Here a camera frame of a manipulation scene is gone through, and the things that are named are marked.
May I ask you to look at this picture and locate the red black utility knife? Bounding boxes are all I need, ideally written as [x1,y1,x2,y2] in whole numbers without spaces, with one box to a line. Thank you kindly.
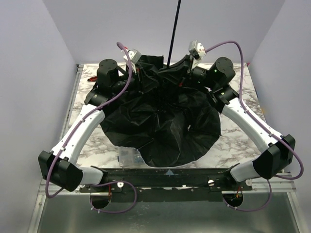
[87,76,97,82]

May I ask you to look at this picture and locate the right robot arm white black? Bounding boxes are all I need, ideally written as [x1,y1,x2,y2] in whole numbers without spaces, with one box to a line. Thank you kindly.
[158,55,296,183]

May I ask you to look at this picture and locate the lilac umbrella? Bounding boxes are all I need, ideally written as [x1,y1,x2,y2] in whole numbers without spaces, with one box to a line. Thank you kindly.
[88,0,222,168]

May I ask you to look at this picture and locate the aluminium rail frame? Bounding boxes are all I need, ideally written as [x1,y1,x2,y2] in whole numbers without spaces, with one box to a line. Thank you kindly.
[26,64,85,233]

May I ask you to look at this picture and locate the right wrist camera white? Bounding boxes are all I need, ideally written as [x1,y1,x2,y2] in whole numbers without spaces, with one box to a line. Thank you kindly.
[188,40,206,70]

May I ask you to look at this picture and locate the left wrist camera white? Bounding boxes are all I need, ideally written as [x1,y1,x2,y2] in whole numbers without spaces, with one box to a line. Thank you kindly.
[125,49,142,65]

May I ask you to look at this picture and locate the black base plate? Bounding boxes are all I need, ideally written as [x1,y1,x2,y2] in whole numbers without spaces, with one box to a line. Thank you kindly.
[80,168,252,202]

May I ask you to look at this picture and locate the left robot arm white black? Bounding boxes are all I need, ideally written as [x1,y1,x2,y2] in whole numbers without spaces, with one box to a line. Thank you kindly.
[38,103,106,198]

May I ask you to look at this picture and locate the clear plastic screw box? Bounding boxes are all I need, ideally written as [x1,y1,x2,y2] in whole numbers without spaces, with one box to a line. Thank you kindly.
[118,147,144,167]

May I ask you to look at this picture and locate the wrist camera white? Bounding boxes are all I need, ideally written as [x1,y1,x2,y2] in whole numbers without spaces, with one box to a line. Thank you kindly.
[125,49,142,65]
[188,40,206,70]

